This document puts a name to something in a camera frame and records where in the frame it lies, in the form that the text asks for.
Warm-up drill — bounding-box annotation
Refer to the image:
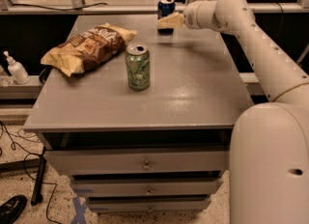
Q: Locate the blue pepsi can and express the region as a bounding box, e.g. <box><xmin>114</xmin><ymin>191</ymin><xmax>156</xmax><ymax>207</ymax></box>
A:
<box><xmin>157</xmin><ymin>0</ymin><xmax>175</xmax><ymax>36</ymax></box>

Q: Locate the green soda can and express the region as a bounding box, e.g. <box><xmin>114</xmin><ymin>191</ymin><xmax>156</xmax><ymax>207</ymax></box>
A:
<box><xmin>126</xmin><ymin>42</ymin><xmax>150</xmax><ymax>91</ymax></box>

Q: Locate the top grey drawer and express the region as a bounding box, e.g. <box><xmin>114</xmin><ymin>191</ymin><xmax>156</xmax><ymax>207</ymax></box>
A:
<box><xmin>44</xmin><ymin>148</ymin><xmax>229</xmax><ymax>175</ymax></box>

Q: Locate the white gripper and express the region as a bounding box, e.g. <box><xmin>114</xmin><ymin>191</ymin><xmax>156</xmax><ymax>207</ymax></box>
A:
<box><xmin>156</xmin><ymin>0</ymin><xmax>221</xmax><ymax>30</ymax></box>

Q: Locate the brown yellow chip bag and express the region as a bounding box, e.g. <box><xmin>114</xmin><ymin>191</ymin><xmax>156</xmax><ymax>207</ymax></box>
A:
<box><xmin>41</xmin><ymin>23</ymin><xmax>137</xmax><ymax>76</ymax></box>

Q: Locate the white pump bottle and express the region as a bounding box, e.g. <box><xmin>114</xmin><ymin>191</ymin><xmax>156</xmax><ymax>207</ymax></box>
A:
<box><xmin>3</xmin><ymin>51</ymin><xmax>30</xmax><ymax>85</ymax></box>

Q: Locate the grey drawer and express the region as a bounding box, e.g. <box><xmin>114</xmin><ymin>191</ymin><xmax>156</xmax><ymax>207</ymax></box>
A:
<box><xmin>88</xmin><ymin>197</ymin><xmax>211</xmax><ymax>212</ymax></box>
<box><xmin>70</xmin><ymin>178</ymin><xmax>223</xmax><ymax>197</ymax></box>
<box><xmin>44</xmin><ymin>148</ymin><xmax>229</xmax><ymax>175</ymax></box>

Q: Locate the black floor cable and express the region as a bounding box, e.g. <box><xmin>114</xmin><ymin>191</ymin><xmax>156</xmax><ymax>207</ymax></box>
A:
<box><xmin>0</xmin><ymin>121</ymin><xmax>62</xmax><ymax>224</ymax></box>

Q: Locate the grey drawer cabinet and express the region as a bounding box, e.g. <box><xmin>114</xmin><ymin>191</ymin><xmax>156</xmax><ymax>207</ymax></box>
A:
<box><xmin>25</xmin><ymin>14</ymin><xmax>252</xmax><ymax>205</ymax></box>

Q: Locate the black stand leg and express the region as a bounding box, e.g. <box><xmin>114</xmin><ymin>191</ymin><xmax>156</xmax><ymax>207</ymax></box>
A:
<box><xmin>31</xmin><ymin>148</ymin><xmax>46</xmax><ymax>206</ymax></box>

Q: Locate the bottom grey drawer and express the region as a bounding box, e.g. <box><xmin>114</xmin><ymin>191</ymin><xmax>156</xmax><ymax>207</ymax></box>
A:
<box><xmin>88</xmin><ymin>197</ymin><xmax>211</xmax><ymax>212</ymax></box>

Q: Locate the metal frame rail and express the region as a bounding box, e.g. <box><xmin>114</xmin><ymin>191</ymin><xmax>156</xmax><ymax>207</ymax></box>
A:
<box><xmin>0</xmin><ymin>3</ymin><xmax>309</xmax><ymax>15</ymax></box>

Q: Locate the black shoe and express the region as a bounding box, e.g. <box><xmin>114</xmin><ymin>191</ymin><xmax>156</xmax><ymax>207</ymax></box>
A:
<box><xmin>0</xmin><ymin>195</ymin><xmax>27</xmax><ymax>224</ymax></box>

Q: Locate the blue tape cross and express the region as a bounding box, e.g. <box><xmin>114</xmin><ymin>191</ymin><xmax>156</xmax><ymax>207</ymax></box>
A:
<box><xmin>70</xmin><ymin>197</ymin><xmax>87</xmax><ymax>224</ymax></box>

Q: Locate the middle grey drawer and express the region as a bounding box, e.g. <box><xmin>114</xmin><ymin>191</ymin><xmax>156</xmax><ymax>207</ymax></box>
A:
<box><xmin>70</xmin><ymin>178</ymin><xmax>223</xmax><ymax>197</ymax></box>

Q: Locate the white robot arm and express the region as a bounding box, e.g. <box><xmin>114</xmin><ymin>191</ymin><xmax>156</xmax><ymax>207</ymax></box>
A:
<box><xmin>157</xmin><ymin>0</ymin><xmax>309</xmax><ymax>224</ymax></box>

